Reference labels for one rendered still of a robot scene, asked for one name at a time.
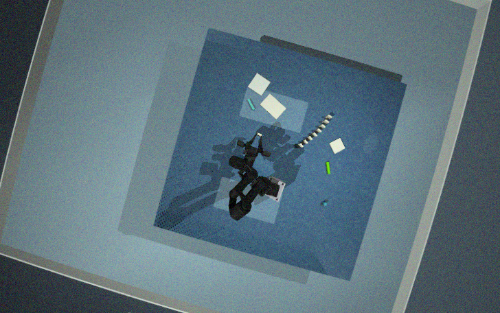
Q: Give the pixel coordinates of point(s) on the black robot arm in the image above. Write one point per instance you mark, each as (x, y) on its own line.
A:
(260, 185)

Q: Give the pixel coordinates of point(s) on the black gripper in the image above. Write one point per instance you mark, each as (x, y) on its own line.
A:
(260, 149)

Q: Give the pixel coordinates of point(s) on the cream flat square tile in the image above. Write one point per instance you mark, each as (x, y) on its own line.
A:
(337, 145)

